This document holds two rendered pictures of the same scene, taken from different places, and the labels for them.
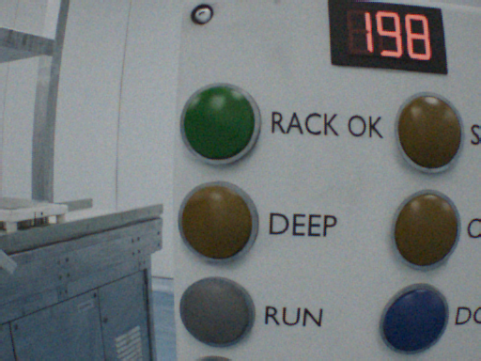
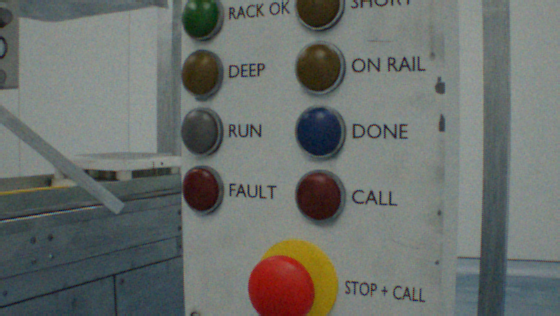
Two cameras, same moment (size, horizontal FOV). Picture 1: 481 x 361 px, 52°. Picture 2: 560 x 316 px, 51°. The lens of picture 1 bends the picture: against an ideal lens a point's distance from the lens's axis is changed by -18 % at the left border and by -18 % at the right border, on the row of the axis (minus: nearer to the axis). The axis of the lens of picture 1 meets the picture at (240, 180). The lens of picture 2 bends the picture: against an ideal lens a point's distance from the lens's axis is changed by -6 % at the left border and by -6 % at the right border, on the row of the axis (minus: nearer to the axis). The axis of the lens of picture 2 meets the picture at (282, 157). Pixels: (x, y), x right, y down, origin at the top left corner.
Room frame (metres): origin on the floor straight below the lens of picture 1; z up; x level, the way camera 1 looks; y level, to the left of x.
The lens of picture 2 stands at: (-0.15, -0.12, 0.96)
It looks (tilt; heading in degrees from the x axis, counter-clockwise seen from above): 3 degrees down; 12
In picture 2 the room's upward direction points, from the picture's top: straight up
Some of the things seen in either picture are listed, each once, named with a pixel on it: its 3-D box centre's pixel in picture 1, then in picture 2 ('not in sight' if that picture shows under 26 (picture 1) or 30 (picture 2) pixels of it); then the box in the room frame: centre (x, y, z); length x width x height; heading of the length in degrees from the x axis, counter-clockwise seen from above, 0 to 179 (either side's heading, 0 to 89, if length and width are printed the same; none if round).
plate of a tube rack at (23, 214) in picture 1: (7, 209); (122, 162); (1.19, 0.55, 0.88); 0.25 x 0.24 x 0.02; 74
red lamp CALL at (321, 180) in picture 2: not in sight; (318, 196); (0.19, -0.07, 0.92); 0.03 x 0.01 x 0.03; 74
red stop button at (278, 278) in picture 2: not in sight; (291, 285); (0.19, -0.05, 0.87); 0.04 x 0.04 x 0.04; 74
